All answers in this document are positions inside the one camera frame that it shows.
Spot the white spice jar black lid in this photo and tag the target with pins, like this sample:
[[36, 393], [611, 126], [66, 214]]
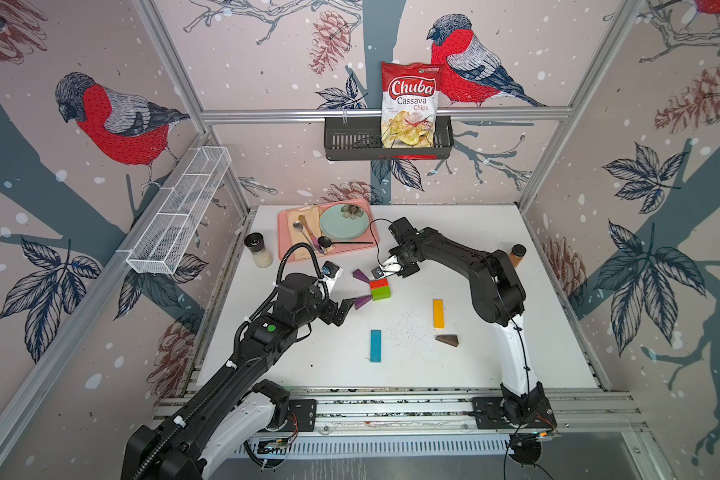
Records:
[[255, 243]]

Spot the silver spoon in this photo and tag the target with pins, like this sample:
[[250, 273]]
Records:
[[299, 227]]

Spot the purple triangle block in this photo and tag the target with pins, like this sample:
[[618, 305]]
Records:
[[359, 275], [359, 302]]

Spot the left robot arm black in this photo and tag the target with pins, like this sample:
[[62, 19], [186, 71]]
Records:
[[237, 401]]

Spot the Chuba cassava chips bag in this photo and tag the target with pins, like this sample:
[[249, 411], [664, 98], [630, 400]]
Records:
[[410, 96]]

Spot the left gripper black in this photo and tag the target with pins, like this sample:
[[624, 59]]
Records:
[[330, 315]]

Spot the teal long block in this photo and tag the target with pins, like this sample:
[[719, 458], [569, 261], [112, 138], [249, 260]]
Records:
[[375, 346]]

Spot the pink tray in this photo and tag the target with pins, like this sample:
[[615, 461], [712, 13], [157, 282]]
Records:
[[341, 249]]

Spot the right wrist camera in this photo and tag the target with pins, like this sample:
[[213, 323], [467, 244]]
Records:
[[387, 268]]

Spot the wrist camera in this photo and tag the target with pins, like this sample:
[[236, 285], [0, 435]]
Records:
[[387, 268], [331, 272]]

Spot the orange long block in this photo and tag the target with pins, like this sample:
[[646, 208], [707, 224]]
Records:
[[438, 314]]

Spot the red rectangular block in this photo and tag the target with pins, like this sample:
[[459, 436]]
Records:
[[377, 284]]

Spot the brown spice jar black lid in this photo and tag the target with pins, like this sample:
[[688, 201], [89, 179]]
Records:
[[517, 254]]

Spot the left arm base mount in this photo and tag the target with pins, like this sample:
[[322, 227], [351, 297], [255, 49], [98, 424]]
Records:
[[294, 415]]

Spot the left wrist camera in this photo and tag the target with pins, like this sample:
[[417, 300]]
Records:
[[331, 272]]

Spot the beige napkin on tray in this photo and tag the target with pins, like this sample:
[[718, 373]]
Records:
[[287, 235]]

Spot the brown triangle block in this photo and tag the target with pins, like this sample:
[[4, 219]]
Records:
[[448, 339]]

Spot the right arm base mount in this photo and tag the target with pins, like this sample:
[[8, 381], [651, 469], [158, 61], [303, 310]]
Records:
[[494, 413]]

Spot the black ladle spoon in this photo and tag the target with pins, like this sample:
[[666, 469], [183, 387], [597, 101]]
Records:
[[326, 242]]

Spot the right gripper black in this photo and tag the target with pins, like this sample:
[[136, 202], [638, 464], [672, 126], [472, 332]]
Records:
[[406, 271]]

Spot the black wall basket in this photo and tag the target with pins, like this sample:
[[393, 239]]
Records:
[[360, 139]]

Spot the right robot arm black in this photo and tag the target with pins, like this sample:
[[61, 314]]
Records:
[[497, 296]]

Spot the light green plate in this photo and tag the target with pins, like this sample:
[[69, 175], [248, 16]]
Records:
[[344, 222]]

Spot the white wire mesh shelf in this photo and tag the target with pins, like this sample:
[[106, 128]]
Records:
[[170, 232]]

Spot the green rectangular block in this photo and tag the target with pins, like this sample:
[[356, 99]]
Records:
[[380, 293]]

